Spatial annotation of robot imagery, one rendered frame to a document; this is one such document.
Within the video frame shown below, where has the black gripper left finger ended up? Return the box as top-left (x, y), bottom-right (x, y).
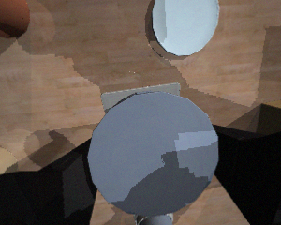
top-left (0, 138), bottom-right (97, 225)

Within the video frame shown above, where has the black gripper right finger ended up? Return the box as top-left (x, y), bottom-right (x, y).
top-left (212, 124), bottom-right (281, 225)

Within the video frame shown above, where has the tan cylinder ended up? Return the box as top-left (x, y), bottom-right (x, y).
top-left (0, 147), bottom-right (18, 174)

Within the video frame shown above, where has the orange-brown cylinder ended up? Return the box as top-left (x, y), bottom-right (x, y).
top-left (0, 0), bottom-right (30, 38)

